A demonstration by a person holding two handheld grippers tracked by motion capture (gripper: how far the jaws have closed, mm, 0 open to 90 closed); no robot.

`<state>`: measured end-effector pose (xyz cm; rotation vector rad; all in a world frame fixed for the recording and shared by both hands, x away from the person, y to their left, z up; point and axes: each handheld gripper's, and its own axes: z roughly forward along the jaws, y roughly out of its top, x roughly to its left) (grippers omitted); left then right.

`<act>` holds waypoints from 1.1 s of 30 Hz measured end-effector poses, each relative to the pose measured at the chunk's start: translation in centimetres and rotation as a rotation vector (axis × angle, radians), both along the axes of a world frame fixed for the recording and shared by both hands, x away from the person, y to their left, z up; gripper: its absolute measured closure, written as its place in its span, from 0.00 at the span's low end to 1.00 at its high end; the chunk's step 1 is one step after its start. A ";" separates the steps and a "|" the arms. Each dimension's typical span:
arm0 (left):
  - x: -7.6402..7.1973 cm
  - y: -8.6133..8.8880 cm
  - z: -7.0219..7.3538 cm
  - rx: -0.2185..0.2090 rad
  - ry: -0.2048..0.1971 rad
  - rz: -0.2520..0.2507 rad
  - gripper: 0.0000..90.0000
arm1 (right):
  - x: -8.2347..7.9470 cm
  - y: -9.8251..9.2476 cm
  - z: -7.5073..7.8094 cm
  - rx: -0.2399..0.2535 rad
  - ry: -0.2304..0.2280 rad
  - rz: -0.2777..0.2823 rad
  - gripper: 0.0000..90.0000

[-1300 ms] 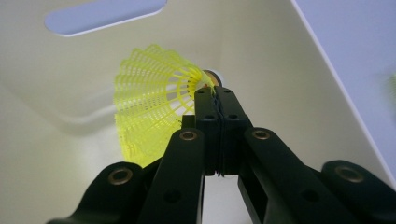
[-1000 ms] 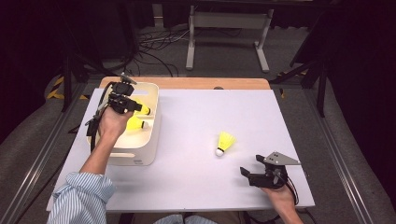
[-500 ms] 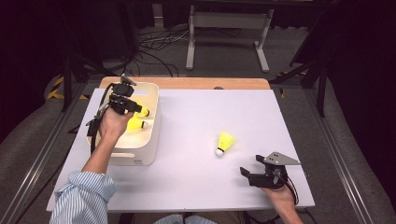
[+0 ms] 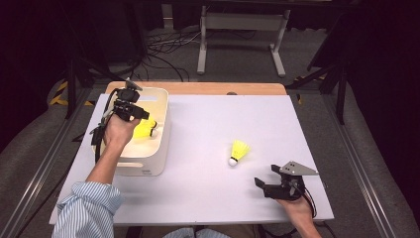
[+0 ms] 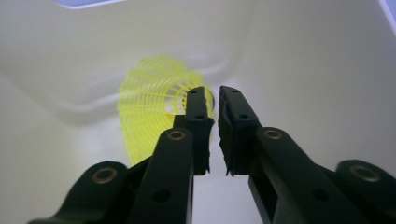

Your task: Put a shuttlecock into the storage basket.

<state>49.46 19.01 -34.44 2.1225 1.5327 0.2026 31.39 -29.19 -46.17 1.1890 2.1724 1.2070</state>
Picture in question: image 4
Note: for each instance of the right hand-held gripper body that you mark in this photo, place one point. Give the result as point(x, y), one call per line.
point(282, 191)

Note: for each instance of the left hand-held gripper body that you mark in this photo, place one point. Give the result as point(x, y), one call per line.
point(124, 110)

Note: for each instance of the white plastic bin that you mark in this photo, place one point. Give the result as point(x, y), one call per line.
point(155, 105)

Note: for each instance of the person's left hand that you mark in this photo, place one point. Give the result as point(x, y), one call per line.
point(119, 134)

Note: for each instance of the person's right hand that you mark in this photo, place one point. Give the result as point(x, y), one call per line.
point(300, 211)

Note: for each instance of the black tripod stand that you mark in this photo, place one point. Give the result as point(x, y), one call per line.
point(71, 89)

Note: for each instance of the yellow black floor tape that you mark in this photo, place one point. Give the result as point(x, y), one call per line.
point(59, 95)

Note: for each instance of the white table mat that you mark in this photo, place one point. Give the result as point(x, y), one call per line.
point(231, 119)

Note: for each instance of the black metal stand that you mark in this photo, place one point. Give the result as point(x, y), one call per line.
point(340, 95)

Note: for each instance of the striped blue white shirt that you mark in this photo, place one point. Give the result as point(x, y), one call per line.
point(87, 208)

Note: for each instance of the aluminium floor rail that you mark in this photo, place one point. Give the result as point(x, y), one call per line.
point(360, 172)
point(39, 168)

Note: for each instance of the white metal stand frame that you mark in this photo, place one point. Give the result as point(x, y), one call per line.
point(242, 21)

